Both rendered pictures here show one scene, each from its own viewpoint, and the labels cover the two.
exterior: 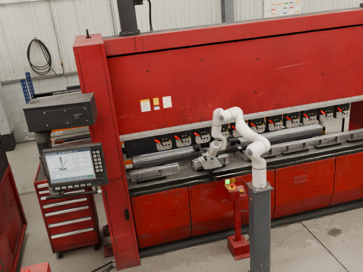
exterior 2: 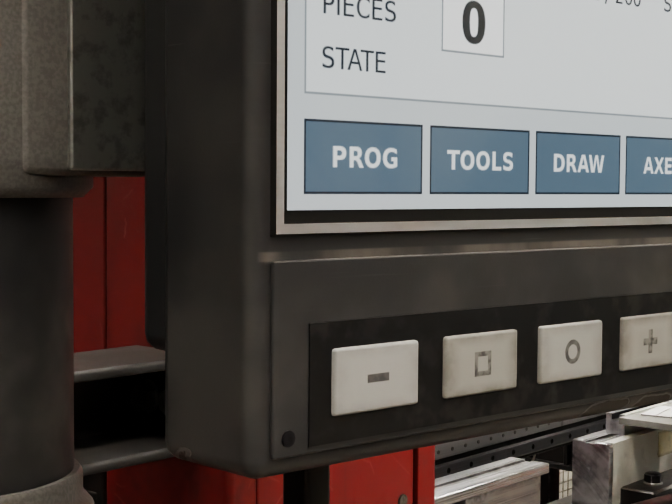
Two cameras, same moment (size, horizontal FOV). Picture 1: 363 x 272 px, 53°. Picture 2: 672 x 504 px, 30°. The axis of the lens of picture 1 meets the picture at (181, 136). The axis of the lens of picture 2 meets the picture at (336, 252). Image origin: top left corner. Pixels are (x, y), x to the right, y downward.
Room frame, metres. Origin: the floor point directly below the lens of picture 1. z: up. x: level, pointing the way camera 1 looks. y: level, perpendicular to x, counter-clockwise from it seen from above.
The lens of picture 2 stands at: (2.28, 1.28, 1.33)
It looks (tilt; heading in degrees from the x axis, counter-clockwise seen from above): 3 degrees down; 322
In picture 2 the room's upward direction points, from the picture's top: straight up
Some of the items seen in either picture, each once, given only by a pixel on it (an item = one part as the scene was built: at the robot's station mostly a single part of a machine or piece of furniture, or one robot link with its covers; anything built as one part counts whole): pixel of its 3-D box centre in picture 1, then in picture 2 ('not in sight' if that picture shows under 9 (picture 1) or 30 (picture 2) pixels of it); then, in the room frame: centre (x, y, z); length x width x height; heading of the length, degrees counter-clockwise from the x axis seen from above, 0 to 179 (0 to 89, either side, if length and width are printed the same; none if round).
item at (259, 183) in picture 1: (259, 176); not in sight; (2.78, -0.64, 1.09); 0.19 x 0.19 x 0.18
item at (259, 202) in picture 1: (259, 232); not in sight; (2.78, -0.64, 0.50); 0.18 x 0.18 x 1.00; 12
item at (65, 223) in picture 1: (70, 208); not in sight; (3.52, 1.31, 0.50); 0.50 x 0.50 x 1.00; 11
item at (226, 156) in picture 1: (210, 161); (653, 453); (3.48, -0.28, 0.92); 0.39 x 0.06 x 0.10; 101
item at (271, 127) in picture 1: (274, 121); not in sight; (3.62, -0.99, 1.26); 0.15 x 0.09 x 0.17; 101
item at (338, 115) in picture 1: (341, 109); not in sight; (3.77, -1.78, 1.26); 0.15 x 0.09 x 0.17; 101
